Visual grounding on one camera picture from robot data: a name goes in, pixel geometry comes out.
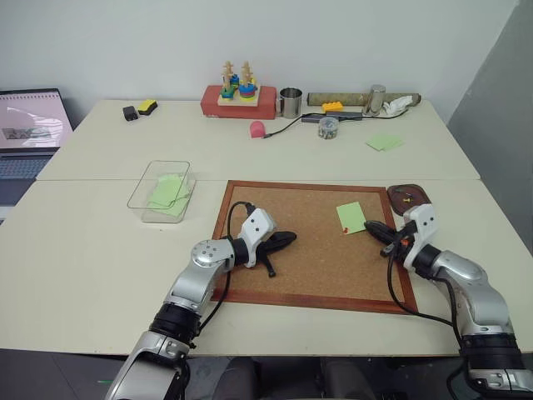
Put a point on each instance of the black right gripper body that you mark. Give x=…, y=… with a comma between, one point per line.
x=401, y=241

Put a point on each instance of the red rectangular box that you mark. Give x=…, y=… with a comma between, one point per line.
x=212, y=104

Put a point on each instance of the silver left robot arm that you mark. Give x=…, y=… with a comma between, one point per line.
x=199, y=283

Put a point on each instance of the clear jar of pushpins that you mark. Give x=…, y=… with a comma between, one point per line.
x=328, y=129

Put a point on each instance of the cork board with wooden frame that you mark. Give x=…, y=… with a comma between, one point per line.
x=312, y=254

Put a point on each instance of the yellow and black sponge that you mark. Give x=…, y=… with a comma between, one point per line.
x=147, y=106

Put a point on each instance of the open laptop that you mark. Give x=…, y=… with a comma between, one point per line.
x=29, y=121

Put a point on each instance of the pink rounded object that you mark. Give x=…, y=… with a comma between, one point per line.
x=257, y=129

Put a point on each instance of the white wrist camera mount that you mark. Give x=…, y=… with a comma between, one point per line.
x=422, y=217
x=256, y=227

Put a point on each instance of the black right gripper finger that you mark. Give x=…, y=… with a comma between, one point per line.
x=380, y=227
x=380, y=236

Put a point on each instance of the yellow building block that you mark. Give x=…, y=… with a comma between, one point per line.
x=333, y=106

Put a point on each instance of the stack of green sticky notes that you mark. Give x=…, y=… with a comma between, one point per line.
x=385, y=142

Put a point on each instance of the brown tray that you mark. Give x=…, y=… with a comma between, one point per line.
x=397, y=200

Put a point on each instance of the grey usb hub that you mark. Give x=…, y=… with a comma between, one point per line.
x=345, y=114

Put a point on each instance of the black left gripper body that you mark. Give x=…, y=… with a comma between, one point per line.
x=268, y=246

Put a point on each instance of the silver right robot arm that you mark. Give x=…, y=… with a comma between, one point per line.
x=472, y=277

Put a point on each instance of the pile of green notes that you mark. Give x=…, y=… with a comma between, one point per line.
x=164, y=193

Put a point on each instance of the black power adapter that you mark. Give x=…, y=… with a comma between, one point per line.
x=130, y=113

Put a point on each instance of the crumpled white tissue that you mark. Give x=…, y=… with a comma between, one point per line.
x=397, y=105

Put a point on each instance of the shiny metal cylinder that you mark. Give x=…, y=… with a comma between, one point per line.
x=375, y=98

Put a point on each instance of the metal cup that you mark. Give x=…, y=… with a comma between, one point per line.
x=290, y=104

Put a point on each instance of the brown cardboard tube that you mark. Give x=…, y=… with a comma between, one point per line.
x=354, y=98

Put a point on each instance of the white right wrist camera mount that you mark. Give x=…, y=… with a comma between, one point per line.
x=422, y=217

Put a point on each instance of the green sticky note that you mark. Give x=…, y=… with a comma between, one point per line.
x=350, y=216

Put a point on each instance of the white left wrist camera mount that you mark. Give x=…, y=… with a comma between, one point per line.
x=256, y=227

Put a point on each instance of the clear plastic box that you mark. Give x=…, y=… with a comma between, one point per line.
x=143, y=208

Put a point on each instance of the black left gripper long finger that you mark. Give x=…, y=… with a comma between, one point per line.
x=286, y=238

